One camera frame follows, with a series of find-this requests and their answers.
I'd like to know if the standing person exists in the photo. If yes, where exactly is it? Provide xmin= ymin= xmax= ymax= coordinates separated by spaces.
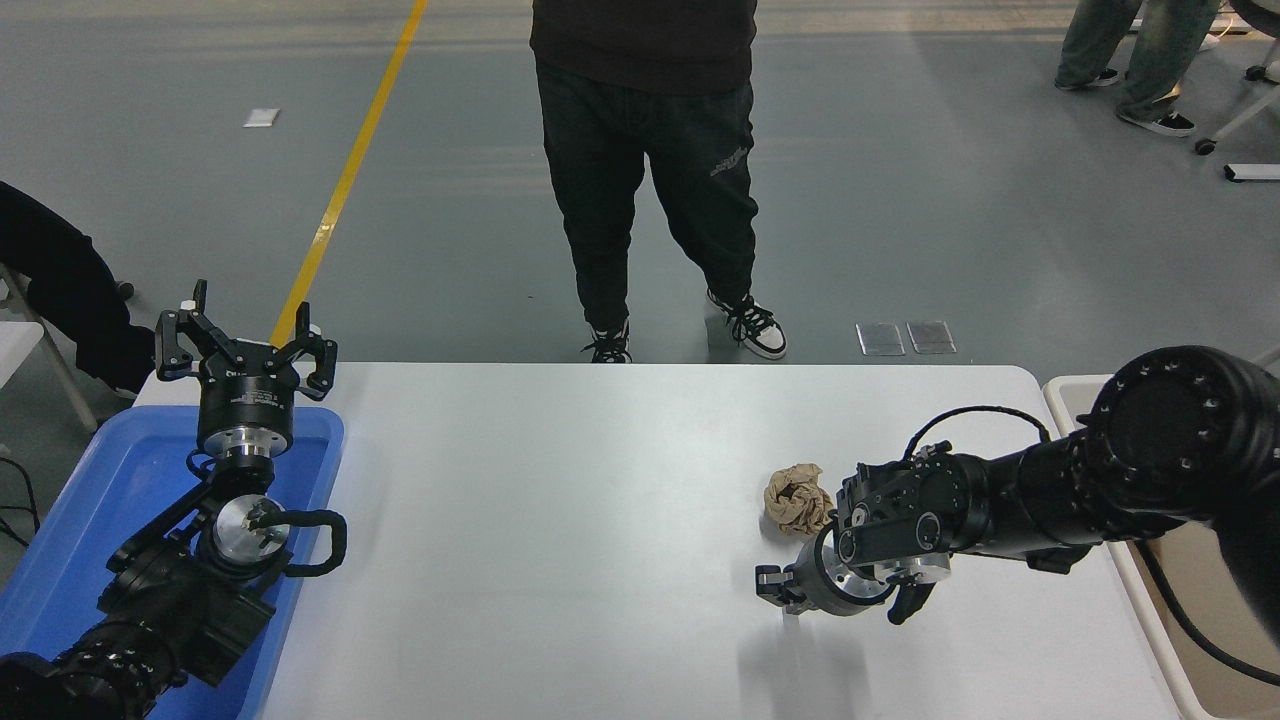
xmin=529 ymin=0 xmax=788 ymax=364

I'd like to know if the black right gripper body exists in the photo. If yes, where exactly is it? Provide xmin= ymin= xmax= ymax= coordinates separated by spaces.
xmin=795 ymin=528 xmax=896 ymax=617

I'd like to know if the office chair base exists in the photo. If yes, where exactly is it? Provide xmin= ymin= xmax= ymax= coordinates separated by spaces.
xmin=1195 ymin=0 xmax=1280 ymax=156

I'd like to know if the large pale bin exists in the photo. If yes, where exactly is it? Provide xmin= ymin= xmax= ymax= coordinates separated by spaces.
xmin=1042 ymin=372 xmax=1280 ymax=720

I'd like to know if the tan paper ball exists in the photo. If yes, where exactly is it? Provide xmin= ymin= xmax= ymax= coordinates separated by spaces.
xmin=764 ymin=463 xmax=836 ymax=538

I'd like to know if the seated person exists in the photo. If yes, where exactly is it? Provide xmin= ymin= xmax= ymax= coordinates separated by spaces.
xmin=0 ymin=180 xmax=158 ymax=396

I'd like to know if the grey metal chair frame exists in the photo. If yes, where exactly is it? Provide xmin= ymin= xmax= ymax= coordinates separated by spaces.
xmin=0 ymin=262 xmax=99 ymax=433

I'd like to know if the thin black cable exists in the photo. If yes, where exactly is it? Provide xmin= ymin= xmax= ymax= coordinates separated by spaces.
xmin=0 ymin=455 xmax=41 ymax=549

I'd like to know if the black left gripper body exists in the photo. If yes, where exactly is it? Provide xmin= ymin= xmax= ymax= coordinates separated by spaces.
xmin=197 ymin=344 xmax=300 ymax=435

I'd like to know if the blue plastic tray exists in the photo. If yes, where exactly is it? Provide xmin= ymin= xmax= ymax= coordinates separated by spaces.
xmin=0 ymin=405 xmax=346 ymax=720

